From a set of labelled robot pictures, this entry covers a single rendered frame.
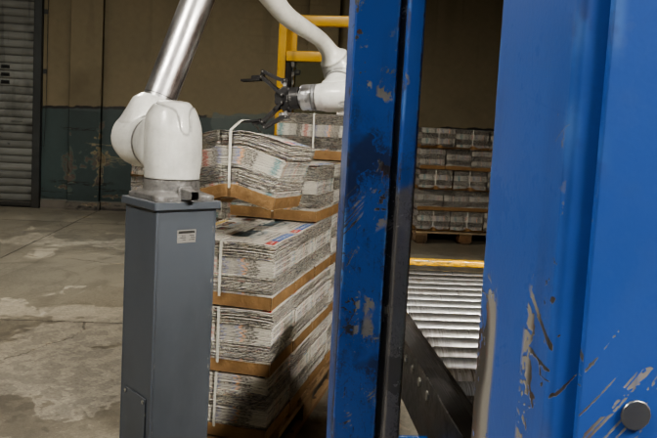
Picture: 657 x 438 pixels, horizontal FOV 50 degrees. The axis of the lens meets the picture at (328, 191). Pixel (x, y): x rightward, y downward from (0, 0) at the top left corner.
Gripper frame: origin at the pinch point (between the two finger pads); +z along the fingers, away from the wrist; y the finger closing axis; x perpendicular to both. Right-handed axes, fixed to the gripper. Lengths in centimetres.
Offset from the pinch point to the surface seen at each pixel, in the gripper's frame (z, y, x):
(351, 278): -75, 34, -153
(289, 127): 19, 5, 102
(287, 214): 0, 44, 44
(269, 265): -12, 56, -11
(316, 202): -12, 39, 44
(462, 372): -83, 59, -104
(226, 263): 3, 55, -12
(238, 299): -1, 68, -12
